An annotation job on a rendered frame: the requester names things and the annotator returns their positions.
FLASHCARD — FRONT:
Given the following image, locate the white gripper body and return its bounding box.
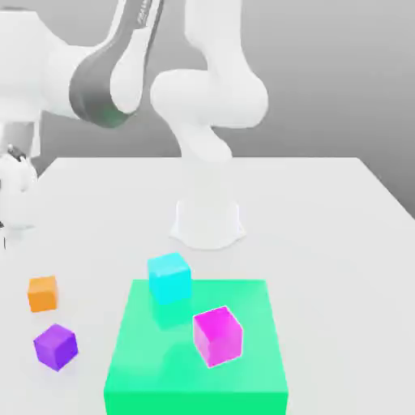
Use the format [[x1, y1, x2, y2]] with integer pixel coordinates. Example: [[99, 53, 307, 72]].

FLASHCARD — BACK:
[[0, 190, 36, 251]]

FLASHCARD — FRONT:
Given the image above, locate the small orange cube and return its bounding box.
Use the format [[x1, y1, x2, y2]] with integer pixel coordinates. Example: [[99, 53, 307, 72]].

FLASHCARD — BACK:
[[27, 275, 60, 314]]

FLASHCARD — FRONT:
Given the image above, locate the small purple cube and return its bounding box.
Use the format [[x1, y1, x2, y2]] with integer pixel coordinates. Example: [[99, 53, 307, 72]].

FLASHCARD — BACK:
[[32, 323, 79, 373]]

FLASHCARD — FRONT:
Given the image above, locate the small cyan cube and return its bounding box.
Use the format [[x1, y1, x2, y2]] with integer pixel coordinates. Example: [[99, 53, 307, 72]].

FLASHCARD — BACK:
[[147, 252, 193, 306]]

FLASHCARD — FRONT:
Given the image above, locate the small magenta cube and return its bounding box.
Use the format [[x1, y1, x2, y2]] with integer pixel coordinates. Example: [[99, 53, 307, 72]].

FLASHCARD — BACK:
[[192, 305, 244, 370]]

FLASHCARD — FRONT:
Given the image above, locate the large green box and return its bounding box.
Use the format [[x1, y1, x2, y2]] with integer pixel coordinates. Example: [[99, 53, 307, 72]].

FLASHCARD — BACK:
[[103, 279, 290, 415]]

